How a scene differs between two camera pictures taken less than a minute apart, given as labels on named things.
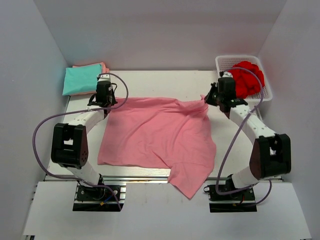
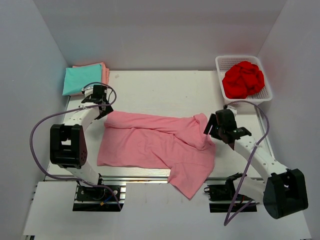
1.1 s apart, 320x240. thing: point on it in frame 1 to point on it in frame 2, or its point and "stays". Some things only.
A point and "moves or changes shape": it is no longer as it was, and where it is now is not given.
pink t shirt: (172, 133) moves or changes shape
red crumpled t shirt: (249, 79) stays
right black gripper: (208, 98) to (212, 121)
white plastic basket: (225, 63) stays
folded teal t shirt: (82, 79) stays
